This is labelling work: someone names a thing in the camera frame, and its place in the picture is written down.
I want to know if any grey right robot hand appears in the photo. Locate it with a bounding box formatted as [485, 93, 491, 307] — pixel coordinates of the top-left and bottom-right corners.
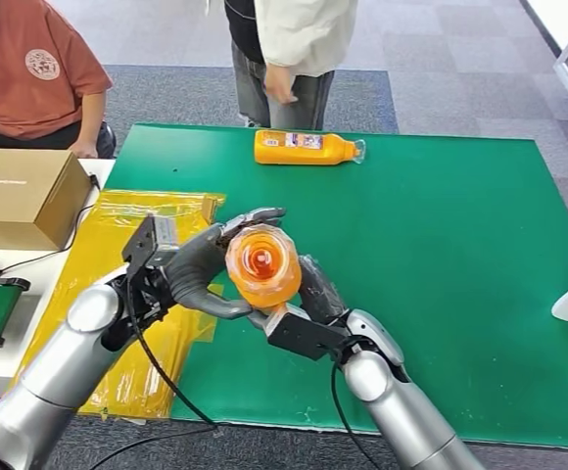
[296, 254, 350, 326]

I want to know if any person's hand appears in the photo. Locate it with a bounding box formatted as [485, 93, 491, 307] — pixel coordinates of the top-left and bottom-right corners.
[263, 63, 300, 107]
[68, 137, 100, 161]

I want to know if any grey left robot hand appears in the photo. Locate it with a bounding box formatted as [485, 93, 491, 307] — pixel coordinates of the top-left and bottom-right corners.
[165, 207, 288, 321]

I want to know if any orange bottle with label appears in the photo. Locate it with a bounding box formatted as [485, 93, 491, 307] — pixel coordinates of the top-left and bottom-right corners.
[253, 129, 367, 166]
[224, 222, 303, 310]

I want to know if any person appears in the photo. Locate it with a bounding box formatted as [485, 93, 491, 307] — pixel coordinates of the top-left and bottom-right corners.
[0, 0, 118, 161]
[205, 0, 359, 131]

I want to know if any yellow plastic wrapped package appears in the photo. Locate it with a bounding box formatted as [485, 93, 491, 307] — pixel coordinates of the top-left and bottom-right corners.
[12, 189, 227, 422]

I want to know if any brown cardboard box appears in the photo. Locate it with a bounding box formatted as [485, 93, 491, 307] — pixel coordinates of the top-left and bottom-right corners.
[0, 148, 93, 253]

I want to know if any green table mat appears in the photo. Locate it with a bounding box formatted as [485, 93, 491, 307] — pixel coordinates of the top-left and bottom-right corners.
[104, 122, 568, 451]

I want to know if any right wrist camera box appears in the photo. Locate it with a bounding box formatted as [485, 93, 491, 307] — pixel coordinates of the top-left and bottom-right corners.
[249, 303, 347, 363]

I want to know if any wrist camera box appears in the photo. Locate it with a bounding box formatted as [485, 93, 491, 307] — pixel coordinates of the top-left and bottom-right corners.
[249, 303, 347, 363]
[122, 213, 183, 277]

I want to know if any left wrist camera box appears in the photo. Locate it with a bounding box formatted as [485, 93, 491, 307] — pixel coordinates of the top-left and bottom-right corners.
[122, 213, 183, 277]

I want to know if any thin black cable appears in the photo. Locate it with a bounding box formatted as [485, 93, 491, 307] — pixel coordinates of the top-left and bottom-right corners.
[0, 173, 102, 277]

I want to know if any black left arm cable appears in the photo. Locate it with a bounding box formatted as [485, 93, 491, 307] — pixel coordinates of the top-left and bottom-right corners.
[87, 277, 218, 470]

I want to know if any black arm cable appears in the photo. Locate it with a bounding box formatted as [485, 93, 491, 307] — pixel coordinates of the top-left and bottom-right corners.
[331, 358, 384, 470]
[87, 277, 218, 470]

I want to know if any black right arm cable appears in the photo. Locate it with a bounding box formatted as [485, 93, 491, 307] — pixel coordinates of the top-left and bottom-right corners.
[331, 358, 384, 470]

